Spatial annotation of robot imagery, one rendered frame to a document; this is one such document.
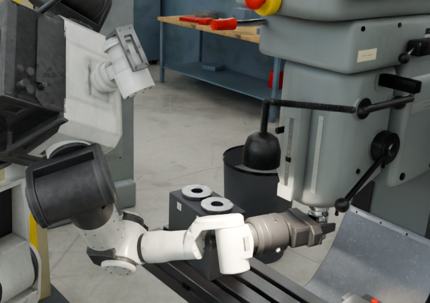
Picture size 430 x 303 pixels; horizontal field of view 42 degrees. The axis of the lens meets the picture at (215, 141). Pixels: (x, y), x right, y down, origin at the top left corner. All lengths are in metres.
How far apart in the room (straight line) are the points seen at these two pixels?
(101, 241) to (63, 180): 0.21
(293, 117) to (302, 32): 0.17
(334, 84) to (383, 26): 0.14
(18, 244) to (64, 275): 1.92
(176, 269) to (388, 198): 0.64
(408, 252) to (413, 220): 0.09
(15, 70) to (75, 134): 0.16
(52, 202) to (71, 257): 2.54
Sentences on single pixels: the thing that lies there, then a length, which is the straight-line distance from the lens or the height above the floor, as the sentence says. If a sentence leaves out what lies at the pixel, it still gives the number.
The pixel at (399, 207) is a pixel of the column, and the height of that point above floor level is 1.17.
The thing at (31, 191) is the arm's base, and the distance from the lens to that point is 1.05.
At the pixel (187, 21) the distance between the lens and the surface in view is 7.21.
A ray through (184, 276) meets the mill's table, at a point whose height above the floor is 0.96.
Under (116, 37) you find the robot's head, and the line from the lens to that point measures 1.08.
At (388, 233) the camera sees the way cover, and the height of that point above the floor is 1.09.
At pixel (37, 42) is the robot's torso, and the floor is 1.66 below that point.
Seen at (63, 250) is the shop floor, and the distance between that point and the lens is 3.65.
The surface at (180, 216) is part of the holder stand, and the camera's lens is 1.64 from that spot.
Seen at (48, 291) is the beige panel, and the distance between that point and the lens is 3.19.
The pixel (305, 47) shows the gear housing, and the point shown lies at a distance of 1.10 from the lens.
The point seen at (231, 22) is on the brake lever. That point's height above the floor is 1.70.
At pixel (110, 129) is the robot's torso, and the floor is 1.49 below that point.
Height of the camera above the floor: 1.85
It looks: 20 degrees down
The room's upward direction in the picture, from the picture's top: 3 degrees clockwise
